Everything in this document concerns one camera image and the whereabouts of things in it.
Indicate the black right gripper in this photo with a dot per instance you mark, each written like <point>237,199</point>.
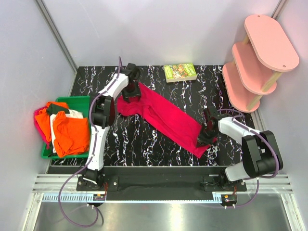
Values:
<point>202,142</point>

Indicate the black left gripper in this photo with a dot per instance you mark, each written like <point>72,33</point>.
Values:
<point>136,93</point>

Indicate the crimson red t shirt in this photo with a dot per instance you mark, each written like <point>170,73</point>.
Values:
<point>166,117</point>

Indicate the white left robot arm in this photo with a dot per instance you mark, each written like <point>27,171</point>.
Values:
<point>102,116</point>

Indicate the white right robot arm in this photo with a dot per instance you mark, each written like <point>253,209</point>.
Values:
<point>260,152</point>

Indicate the green plastic bin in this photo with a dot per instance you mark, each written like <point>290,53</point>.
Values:
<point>80,104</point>

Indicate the green paperback book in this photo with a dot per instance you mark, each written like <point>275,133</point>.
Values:
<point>180,72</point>

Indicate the orange t shirt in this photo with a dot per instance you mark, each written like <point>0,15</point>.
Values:
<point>72,135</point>

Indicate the dark green t shirt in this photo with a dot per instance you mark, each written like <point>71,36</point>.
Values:
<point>53,109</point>

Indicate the pink three tier shelf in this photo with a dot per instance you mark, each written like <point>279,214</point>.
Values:
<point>258,62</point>

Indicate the pink t shirt in bin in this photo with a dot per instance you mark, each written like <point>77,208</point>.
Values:
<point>42,124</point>

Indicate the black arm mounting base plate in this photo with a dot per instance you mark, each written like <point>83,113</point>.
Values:
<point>209,179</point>

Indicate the aluminium frame rail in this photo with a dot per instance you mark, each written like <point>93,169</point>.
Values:
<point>55,32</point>

